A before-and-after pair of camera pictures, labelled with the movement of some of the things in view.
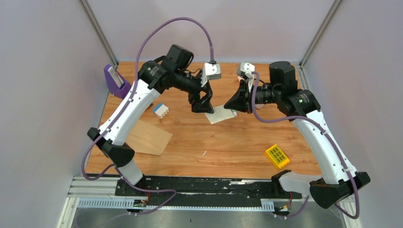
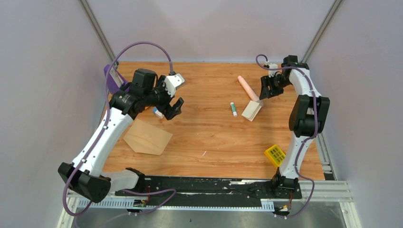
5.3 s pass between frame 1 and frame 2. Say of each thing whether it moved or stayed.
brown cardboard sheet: stayed
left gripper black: moved
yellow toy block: stayed
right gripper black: moved
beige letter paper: moved
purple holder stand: stayed
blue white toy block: stayed
